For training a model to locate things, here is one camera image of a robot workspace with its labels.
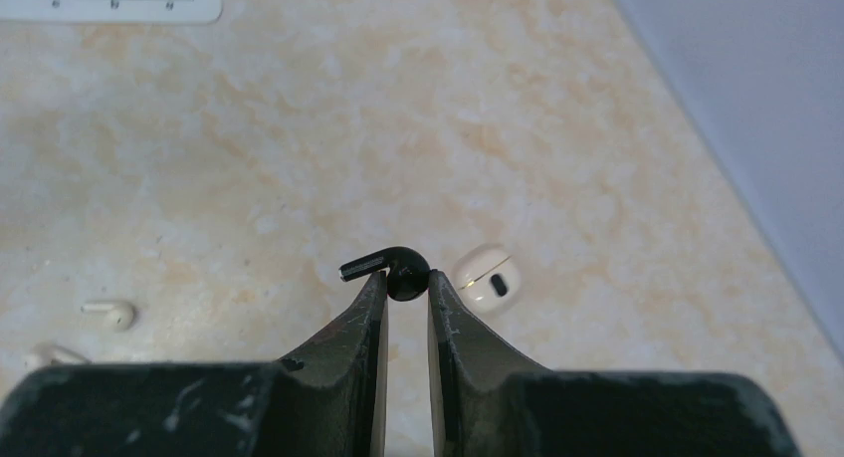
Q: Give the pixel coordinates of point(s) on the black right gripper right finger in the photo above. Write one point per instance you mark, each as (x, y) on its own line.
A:
(489, 399)

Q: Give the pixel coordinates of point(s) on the green white chessboard mat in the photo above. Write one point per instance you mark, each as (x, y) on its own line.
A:
(113, 11)

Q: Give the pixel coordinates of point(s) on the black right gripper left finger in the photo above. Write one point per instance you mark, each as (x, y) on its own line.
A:
(326, 397)

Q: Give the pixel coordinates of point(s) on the cream earbud lower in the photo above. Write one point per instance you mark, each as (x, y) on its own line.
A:
(48, 354)

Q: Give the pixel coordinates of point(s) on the black earbud one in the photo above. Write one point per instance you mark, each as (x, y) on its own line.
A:
(407, 276)

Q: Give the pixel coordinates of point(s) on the cream earbud charging case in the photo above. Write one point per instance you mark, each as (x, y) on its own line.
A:
(487, 279)

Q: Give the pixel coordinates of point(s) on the cream earbud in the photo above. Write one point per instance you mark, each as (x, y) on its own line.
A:
(118, 315)
(48, 354)

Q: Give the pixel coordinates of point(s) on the cream earbud upper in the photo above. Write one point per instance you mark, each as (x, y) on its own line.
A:
(118, 315)

